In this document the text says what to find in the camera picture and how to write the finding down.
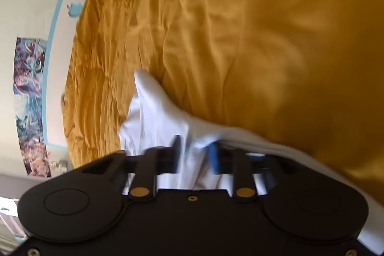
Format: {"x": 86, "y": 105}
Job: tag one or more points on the wall poster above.
{"x": 30, "y": 100}

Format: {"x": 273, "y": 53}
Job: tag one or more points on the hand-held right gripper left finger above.
{"x": 176, "y": 154}

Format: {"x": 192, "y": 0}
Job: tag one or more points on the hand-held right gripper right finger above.
{"x": 213, "y": 157}

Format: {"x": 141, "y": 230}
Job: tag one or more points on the white printed shirt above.
{"x": 156, "y": 112}

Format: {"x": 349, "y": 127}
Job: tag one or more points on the yellow quilted blanket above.
{"x": 240, "y": 34}

